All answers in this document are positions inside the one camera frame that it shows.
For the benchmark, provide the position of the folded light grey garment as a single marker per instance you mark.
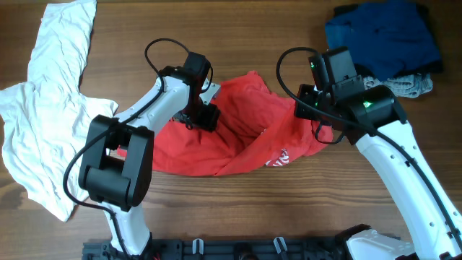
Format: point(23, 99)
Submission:
point(409, 86)

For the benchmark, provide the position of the red printed t-shirt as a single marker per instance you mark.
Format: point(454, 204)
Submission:
point(256, 127)

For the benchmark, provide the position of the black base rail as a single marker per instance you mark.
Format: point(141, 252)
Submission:
point(276, 249)

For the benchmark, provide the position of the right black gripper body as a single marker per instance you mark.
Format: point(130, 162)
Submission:
point(305, 102)

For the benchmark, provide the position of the white t-shirt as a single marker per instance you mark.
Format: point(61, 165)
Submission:
point(46, 118)

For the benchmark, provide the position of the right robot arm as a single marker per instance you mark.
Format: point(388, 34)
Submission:
point(375, 123)

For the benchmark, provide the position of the folded blue garment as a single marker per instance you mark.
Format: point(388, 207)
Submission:
point(382, 36)

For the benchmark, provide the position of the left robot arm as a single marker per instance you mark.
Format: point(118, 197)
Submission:
point(116, 169)

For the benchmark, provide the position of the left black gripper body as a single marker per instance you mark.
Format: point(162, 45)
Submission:
point(206, 118)

